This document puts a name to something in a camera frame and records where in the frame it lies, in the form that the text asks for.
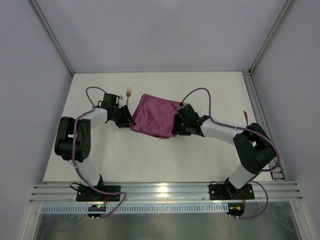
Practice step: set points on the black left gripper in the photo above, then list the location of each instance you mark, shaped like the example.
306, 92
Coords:
124, 116

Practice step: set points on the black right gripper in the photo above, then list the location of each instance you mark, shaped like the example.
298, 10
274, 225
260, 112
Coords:
178, 124

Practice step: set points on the purple cloth napkin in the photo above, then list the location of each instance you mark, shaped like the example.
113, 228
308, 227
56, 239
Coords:
154, 116

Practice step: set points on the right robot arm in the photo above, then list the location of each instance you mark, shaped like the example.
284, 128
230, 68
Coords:
254, 149

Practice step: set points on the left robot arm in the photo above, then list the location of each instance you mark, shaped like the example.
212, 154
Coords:
73, 139

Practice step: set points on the left controller board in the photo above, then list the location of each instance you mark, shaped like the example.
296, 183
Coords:
96, 211

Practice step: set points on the controller board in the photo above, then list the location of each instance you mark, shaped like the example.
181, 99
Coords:
96, 211
235, 209

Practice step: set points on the right controller board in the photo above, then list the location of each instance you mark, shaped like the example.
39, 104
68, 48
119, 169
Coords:
235, 209

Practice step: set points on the aluminium front rail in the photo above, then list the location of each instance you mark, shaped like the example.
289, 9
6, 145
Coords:
160, 192

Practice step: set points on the aluminium rail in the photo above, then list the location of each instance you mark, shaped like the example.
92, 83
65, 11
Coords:
276, 170
160, 192

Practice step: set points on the aluminium right side rail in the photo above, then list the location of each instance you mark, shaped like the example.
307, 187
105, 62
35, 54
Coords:
276, 170

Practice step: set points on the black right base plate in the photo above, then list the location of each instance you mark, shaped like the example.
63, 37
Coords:
223, 192

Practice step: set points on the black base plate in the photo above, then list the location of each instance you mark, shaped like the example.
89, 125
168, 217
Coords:
223, 192
87, 194

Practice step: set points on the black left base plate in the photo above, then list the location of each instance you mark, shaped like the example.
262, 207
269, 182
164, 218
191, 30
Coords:
87, 194

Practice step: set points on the slotted grey cable duct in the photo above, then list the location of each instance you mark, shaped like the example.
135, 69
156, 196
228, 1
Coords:
138, 208

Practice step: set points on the left corner frame post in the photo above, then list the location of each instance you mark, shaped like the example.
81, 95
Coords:
51, 35

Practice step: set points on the corner frame post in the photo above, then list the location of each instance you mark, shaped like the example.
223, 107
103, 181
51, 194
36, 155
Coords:
272, 33
51, 35

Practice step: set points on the right corner frame post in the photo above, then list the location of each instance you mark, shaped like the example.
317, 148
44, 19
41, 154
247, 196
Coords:
272, 33

